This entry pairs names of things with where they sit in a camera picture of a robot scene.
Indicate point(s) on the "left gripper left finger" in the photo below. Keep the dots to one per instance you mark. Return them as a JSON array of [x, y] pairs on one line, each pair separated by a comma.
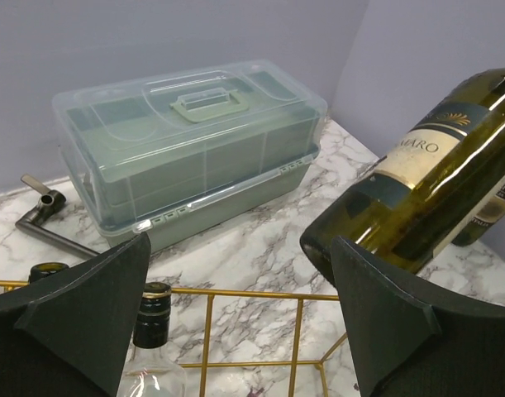
[[68, 334]]

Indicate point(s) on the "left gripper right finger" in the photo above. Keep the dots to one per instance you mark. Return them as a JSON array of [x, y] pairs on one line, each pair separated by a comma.
[[410, 337]]

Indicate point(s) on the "green wine bottle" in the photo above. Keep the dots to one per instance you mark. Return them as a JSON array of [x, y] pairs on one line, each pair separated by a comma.
[[492, 207], [414, 201], [43, 270]]

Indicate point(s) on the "clear glass liquor bottle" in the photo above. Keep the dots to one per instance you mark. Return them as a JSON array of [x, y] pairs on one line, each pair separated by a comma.
[[148, 370]]

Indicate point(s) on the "green plastic storage box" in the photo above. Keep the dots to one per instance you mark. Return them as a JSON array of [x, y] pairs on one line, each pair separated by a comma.
[[174, 154]]

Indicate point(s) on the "gold wire wine rack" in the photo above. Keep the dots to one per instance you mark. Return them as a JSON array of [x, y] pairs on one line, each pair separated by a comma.
[[250, 343]]

